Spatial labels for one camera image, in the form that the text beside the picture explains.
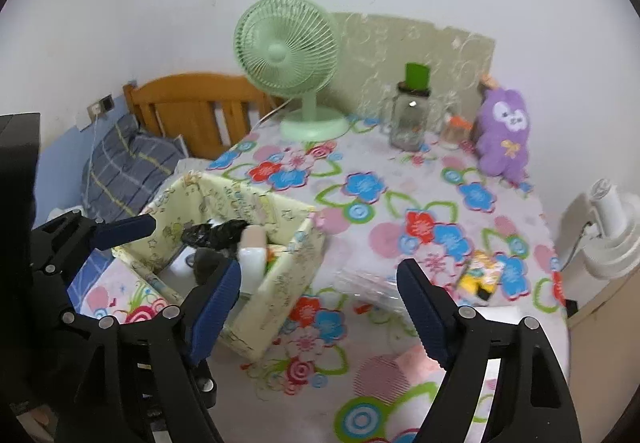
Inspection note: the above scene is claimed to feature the yellow fabric storage box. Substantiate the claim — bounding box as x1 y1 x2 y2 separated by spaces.
112 172 328 360

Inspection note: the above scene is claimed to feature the clear plastic packet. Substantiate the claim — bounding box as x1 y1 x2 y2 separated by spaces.
335 268 416 319

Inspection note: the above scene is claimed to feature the blue checked bed sheet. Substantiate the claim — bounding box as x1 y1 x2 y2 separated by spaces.
65 243 121 304

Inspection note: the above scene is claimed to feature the glass jar with green lid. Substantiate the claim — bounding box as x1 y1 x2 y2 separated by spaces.
385 63 432 150

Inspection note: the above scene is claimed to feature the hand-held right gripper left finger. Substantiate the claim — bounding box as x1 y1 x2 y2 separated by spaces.
55 255 244 443

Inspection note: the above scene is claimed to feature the floral tablecloth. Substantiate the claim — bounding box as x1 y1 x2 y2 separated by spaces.
75 113 571 443

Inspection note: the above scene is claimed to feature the white standing fan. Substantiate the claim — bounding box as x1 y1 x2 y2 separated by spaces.
557 178 640 280

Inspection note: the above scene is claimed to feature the green desk fan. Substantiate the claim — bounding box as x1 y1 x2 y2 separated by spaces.
233 0 349 142

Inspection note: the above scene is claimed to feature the wall outlet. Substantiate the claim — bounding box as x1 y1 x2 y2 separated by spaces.
86 94 115 119

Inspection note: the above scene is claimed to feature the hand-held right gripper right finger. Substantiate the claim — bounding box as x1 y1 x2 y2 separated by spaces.
396 258 583 443

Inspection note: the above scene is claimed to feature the white quilt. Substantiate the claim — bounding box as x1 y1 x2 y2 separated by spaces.
172 156 216 184

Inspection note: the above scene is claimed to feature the purple plush rabbit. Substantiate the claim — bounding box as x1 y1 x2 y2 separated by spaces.
472 76 532 184

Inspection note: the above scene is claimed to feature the small clear jar orange lid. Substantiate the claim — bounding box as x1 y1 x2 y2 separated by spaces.
440 116 473 151

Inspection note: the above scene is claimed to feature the white fan cord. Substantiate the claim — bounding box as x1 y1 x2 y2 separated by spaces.
259 97 292 123

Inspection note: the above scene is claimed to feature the wooden headboard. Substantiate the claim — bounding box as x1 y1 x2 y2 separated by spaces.
122 72 273 160

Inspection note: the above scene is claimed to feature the beige door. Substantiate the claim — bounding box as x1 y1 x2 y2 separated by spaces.
567 268 640 404

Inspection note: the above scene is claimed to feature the green patterned wall panel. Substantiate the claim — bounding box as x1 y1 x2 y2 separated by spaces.
330 12 497 124

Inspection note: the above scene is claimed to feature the black bag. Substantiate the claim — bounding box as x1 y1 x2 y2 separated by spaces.
181 219 249 249

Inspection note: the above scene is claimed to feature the yellow snack packet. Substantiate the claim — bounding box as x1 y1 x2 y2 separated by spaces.
457 250 506 306

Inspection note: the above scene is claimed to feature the small white bundle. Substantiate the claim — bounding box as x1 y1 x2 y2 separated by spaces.
239 225 268 296

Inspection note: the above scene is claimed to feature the grey plaid pillow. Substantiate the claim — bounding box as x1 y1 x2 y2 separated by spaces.
80 113 187 221

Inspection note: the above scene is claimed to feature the thin white cable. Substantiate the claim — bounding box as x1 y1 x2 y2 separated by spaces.
80 116 101 214

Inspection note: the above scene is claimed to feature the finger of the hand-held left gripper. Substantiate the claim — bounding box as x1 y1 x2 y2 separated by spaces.
30 212 157 285
192 365 219 410

